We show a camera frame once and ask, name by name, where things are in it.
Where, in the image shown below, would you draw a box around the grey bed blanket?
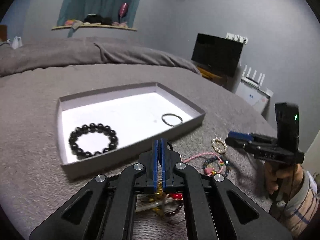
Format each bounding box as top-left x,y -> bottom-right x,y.
1,64 -> 276,238

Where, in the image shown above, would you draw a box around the wooden tv stand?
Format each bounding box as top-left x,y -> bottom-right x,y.
196,66 -> 227,88

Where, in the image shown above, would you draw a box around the wooden window sill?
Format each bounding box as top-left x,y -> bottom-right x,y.
51,24 -> 137,31

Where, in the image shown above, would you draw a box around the blue bead bracelet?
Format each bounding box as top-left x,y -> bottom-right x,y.
202,154 -> 232,178

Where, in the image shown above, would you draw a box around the black clothes pile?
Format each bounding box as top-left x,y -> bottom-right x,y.
84,14 -> 113,25

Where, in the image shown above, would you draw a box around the right striped sleeve forearm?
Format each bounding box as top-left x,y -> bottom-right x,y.
276,170 -> 319,237

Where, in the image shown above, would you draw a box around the rolled grey duvet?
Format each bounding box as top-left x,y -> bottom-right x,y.
1,37 -> 200,77

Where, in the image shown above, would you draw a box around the black large bead bracelet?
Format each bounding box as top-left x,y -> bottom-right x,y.
68,122 -> 119,158

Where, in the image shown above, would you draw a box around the pink cord bracelet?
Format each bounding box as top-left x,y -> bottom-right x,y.
181,151 -> 226,177

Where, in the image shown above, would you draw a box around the pink balloon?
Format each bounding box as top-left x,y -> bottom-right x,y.
118,3 -> 129,23

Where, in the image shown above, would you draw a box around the grey cloth on sill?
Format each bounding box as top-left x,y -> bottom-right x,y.
67,20 -> 83,38

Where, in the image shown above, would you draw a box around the white plastic bag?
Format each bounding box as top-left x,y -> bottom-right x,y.
7,36 -> 23,49

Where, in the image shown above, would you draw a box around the white wifi router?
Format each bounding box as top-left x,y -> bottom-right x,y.
241,65 -> 266,88

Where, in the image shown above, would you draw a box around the person's right hand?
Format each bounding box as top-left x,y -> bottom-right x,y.
264,161 -> 304,202

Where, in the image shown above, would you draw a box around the grey cardboard tray box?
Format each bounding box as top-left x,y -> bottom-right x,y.
56,82 -> 206,180

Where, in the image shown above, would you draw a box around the silver thin bangle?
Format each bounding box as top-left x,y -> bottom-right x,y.
161,113 -> 183,127

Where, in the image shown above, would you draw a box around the pearl ring hair clip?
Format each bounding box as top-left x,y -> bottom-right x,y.
212,137 -> 227,154

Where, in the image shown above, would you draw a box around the black television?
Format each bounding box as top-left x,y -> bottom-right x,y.
191,33 -> 244,77

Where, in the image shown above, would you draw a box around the wall coat hooks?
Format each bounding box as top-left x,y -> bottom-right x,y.
226,33 -> 248,44

